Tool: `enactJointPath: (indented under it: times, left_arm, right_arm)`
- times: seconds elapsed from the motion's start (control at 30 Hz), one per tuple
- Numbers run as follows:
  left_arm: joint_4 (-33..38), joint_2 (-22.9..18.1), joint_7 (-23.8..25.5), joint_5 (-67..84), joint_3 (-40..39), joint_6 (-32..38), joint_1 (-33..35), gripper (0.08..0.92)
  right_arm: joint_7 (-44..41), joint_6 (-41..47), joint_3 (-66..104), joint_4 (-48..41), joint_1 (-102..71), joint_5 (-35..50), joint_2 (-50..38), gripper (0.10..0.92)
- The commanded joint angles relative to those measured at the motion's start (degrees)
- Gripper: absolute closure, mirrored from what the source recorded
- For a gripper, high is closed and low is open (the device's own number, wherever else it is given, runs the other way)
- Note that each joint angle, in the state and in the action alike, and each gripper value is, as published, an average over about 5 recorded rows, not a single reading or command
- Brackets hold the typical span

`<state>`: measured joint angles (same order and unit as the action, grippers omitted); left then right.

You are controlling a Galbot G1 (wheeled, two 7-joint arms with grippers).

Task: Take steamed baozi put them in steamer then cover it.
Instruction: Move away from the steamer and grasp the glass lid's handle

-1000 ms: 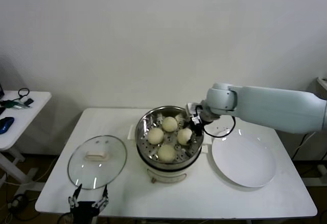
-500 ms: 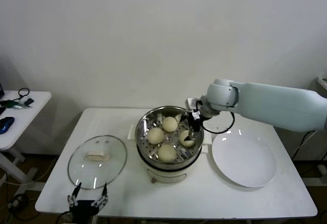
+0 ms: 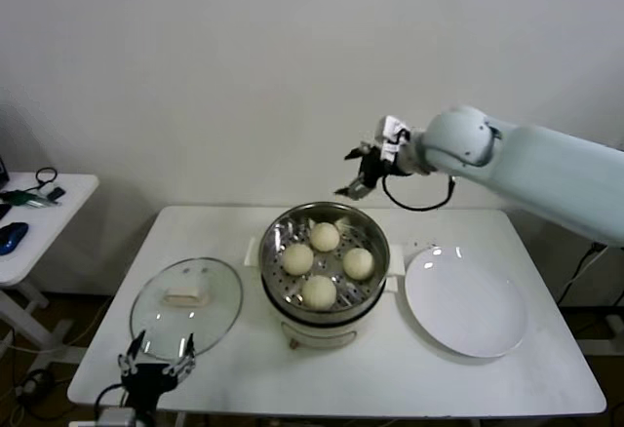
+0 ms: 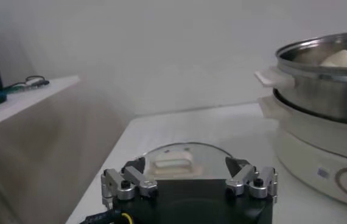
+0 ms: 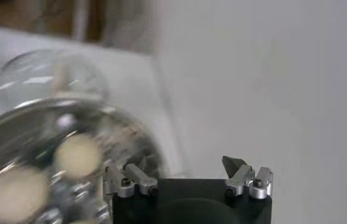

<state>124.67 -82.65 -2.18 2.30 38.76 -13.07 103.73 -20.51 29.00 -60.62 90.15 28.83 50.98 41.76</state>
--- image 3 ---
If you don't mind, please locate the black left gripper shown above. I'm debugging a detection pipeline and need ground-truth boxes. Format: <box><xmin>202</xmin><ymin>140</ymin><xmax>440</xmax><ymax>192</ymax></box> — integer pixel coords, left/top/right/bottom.
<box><xmin>118</xmin><ymin>330</ymin><xmax>197</xmax><ymax>411</ymax></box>

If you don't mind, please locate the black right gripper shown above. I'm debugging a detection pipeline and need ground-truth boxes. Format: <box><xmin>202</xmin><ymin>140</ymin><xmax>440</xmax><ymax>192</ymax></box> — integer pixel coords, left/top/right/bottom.
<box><xmin>333</xmin><ymin>142</ymin><xmax>399</xmax><ymax>202</ymax></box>

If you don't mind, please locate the glass lid with cream handle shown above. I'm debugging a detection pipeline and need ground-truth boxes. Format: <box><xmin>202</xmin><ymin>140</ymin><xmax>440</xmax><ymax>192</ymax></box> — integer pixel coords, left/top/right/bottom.
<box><xmin>129</xmin><ymin>256</ymin><xmax>244</xmax><ymax>362</ymax></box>

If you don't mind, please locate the white steamed baozi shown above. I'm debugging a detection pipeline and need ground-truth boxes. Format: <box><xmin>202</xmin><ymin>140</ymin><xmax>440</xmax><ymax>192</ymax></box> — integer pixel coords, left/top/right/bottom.
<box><xmin>342</xmin><ymin>247</ymin><xmax>375</xmax><ymax>281</ymax></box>
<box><xmin>310</xmin><ymin>221</ymin><xmax>341</xmax><ymax>252</ymax></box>
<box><xmin>300</xmin><ymin>274</ymin><xmax>338</xmax><ymax>312</ymax></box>
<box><xmin>282</xmin><ymin>243</ymin><xmax>315</xmax><ymax>276</ymax></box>

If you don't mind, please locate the perforated steel steamer basket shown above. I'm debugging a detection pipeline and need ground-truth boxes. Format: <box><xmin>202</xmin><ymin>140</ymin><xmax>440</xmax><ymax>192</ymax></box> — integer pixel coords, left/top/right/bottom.
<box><xmin>256</xmin><ymin>201</ymin><xmax>391</xmax><ymax>327</ymax></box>

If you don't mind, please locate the white electric cooker pot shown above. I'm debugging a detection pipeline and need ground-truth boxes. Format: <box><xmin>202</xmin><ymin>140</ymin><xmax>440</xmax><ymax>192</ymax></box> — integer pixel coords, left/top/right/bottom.
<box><xmin>242</xmin><ymin>236</ymin><xmax>406</xmax><ymax>351</ymax></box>

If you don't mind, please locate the white side table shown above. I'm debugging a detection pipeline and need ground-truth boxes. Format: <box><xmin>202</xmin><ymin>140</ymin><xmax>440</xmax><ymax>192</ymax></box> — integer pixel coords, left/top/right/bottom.
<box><xmin>0</xmin><ymin>173</ymin><xmax>99</xmax><ymax>366</ymax></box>

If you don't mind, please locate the white round plate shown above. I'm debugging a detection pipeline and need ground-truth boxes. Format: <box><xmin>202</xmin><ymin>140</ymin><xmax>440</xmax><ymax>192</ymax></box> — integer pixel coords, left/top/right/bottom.
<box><xmin>403</xmin><ymin>245</ymin><xmax>528</xmax><ymax>359</ymax></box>

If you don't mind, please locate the blue computer mouse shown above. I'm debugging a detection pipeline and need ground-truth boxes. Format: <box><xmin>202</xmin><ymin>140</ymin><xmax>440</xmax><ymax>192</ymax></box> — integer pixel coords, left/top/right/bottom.
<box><xmin>0</xmin><ymin>222</ymin><xmax>29</xmax><ymax>256</ymax></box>

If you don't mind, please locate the white stand base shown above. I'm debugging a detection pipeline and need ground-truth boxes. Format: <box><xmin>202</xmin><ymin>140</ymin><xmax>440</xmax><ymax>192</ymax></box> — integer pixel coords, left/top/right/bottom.
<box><xmin>574</xmin><ymin>313</ymin><xmax>624</xmax><ymax>356</ymax></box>

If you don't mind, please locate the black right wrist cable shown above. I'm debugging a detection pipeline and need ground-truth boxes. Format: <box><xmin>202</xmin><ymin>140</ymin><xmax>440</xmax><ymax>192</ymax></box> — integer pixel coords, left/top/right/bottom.
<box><xmin>382</xmin><ymin>173</ymin><xmax>457</xmax><ymax>213</ymax></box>

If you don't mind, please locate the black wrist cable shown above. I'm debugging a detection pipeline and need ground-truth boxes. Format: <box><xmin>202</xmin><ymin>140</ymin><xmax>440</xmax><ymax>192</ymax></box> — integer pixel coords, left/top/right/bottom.
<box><xmin>95</xmin><ymin>382</ymin><xmax>128</xmax><ymax>411</ymax></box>
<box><xmin>382</xmin><ymin>173</ymin><xmax>457</xmax><ymax>213</ymax></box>

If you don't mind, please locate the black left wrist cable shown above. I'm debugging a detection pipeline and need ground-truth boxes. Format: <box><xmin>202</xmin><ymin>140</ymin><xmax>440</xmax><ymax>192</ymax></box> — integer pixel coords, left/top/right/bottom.
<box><xmin>95</xmin><ymin>382</ymin><xmax>128</xmax><ymax>411</ymax></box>

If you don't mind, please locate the white floor cable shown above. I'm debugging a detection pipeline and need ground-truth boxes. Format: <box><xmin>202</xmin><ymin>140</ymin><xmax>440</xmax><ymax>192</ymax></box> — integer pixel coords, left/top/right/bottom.
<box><xmin>0</xmin><ymin>294</ymin><xmax>116</xmax><ymax>356</ymax></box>

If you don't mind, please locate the black floor cable coil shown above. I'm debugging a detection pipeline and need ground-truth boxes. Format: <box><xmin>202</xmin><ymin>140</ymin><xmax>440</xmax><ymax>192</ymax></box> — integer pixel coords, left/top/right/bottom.
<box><xmin>14</xmin><ymin>368</ymin><xmax>69</xmax><ymax>423</ymax></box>

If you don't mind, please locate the black ring cable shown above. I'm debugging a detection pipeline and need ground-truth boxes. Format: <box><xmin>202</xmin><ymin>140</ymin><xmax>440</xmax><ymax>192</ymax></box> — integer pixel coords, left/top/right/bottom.
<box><xmin>22</xmin><ymin>168</ymin><xmax>59</xmax><ymax>195</ymax></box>

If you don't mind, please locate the black adapter with cable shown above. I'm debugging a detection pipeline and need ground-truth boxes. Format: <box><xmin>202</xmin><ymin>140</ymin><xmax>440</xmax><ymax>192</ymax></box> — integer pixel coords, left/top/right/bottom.
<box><xmin>559</xmin><ymin>244</ymin><xmax>610</xmax><ymax>305</ymax></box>

